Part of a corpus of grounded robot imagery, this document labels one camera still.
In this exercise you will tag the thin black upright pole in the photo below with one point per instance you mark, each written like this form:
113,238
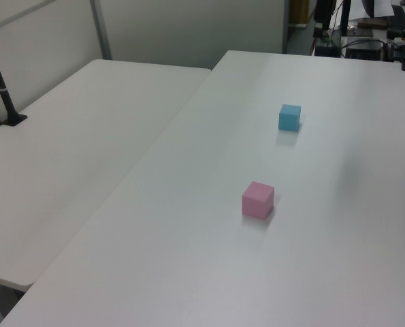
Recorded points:
345,17

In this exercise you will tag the black equipment box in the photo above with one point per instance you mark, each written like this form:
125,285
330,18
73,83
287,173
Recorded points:
363,51

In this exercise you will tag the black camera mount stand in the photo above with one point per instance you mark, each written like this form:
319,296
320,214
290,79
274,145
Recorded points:
323,15

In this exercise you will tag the white paper sheet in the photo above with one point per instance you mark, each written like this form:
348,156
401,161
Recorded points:
386,8

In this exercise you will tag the grey partition frame post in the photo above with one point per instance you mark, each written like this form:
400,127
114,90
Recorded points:
100,30

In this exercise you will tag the blue foam cube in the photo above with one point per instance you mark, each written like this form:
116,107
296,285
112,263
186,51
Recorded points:
289,118

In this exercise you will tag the brown flat block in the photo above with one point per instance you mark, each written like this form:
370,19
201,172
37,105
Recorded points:
372,24

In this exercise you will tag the pink foam cube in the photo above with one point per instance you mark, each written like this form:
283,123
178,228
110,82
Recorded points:
256,201

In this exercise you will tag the brown wooden panel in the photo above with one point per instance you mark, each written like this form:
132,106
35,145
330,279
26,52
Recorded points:
299,12

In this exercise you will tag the white side table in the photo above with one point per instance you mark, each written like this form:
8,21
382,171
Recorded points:
69,153

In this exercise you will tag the black stand base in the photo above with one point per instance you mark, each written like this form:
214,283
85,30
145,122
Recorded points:
326,51

